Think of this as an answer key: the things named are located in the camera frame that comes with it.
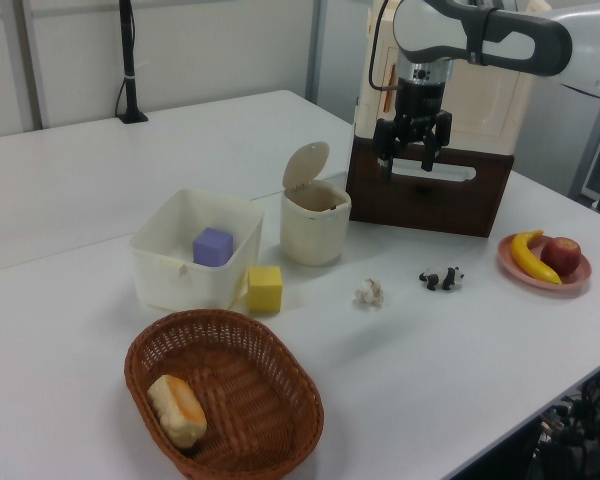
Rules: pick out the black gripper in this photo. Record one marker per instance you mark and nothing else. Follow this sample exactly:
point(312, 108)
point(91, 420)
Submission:
point(420, 107)

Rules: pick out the white paper ball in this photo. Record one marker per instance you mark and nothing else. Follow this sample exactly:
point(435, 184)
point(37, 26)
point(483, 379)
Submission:
point(369, 293)

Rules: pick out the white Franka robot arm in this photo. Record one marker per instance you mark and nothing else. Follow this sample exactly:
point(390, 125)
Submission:
point(520, 35)

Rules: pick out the cream trash bin with lid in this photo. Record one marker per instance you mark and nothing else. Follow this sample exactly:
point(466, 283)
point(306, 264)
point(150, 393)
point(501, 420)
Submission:
point(312, 220)

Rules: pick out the dark brown wooden box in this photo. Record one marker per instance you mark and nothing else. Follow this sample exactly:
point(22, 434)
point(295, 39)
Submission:
point(430, 205)

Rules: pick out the cream toy cabinet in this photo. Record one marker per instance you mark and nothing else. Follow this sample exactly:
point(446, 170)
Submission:
point(480, 105)

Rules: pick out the black white panda figurine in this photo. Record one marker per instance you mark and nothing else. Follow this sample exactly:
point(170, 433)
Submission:
point(442, 277)

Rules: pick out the yellow toy banana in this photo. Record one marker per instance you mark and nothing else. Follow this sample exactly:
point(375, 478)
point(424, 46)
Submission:
point(527, 260)

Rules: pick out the red toy apple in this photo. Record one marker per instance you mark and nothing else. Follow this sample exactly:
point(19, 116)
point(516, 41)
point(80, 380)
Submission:
point(561, 255)

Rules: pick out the yellow foam cube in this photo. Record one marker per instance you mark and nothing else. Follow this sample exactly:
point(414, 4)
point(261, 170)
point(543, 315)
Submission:
point(265, 290)

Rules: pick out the pink plate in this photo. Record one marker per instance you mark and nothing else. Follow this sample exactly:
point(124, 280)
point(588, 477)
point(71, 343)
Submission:
point(577, 282)

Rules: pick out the purple foam cube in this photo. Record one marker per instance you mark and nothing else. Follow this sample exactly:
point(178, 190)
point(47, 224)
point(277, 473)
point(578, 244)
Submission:
point(212, 247)

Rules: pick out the white plastic square tub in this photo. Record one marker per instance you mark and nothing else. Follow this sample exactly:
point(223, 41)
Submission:
point(180, 280)

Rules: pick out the brown wicker basket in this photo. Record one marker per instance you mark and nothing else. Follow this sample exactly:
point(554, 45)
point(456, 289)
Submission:
point(240, 400)

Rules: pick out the black pole stand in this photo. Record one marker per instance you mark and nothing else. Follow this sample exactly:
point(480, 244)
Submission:
point(128, 60)

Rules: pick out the toy bread loaf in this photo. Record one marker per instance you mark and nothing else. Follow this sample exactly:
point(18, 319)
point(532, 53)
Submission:
point(176, 417)

